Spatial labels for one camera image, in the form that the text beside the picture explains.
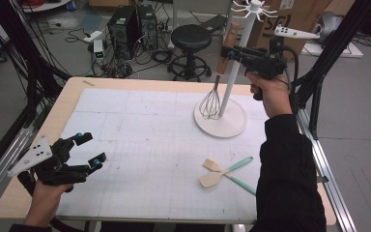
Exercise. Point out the large black computer tower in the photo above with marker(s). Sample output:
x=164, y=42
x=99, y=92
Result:
x=124, y=30

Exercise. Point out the white power strip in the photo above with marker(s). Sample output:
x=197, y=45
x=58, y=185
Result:
x=92, y=36

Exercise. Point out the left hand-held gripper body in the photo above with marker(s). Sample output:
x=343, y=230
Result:
x=34, y=156

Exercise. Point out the white grid mat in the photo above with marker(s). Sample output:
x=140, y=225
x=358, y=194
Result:
x=135, y=129

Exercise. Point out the brown cardboard box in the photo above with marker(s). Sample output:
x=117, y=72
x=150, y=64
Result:
x=302, y=9

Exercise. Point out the white flat board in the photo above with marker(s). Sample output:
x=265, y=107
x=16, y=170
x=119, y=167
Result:
x=351, y=51

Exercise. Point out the slim black computer tower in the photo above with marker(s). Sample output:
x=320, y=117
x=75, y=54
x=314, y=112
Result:
x=148, y=27

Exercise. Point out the white hook stand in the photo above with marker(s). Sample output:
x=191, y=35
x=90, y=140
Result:
x=230, y=124

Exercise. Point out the tan tape strip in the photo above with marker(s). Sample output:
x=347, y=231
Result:
x=88, y=83

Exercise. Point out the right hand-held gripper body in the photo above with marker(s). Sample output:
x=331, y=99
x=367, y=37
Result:
x=264, y=61

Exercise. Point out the person's right hand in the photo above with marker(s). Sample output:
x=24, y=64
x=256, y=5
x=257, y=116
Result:
x=270, y=93

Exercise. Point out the black round stool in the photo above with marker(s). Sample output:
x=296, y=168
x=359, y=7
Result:
x=190, y=37

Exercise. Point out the small white device green display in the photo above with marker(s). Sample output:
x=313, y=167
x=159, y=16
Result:
x=98, y=50

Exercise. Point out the grey rounded device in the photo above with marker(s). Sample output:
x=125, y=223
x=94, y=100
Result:
x=331, y=22

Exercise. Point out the person's left hand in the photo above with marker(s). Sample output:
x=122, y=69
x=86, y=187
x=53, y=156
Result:
x=45, y=203

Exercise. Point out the black metal frame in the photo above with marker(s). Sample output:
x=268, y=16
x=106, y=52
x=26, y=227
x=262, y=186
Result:
x=331, y=48
x=13, y=38

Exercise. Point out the aluminium rail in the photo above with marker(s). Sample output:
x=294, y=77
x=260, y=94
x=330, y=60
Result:
x=335, y=193
x=0, y=170

